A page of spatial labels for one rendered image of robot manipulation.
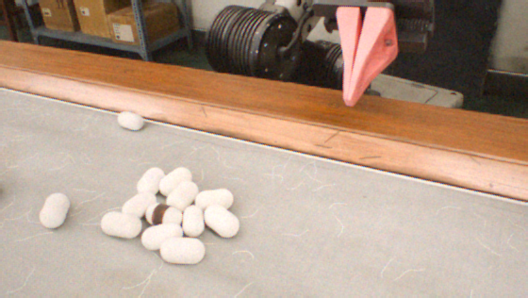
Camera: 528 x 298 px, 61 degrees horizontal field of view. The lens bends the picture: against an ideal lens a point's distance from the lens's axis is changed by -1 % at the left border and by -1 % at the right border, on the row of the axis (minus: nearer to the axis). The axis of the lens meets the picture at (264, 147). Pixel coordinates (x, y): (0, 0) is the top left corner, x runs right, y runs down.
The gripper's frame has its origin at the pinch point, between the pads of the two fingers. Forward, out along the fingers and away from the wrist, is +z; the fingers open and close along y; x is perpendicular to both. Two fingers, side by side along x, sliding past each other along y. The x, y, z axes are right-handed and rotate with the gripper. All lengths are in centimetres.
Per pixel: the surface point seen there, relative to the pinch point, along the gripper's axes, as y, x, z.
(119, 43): -194, 156, -84
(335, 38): -69, 176, -113
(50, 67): -47.9, 8.8, -1.9
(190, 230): -8.9, -2.7, 15.0
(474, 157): 10.6, 7.8, 0.9
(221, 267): -5.3, -2.8, 17.0
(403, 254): 7.0, 1.7, 11.9
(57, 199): -21.7, -4.7, 16.0
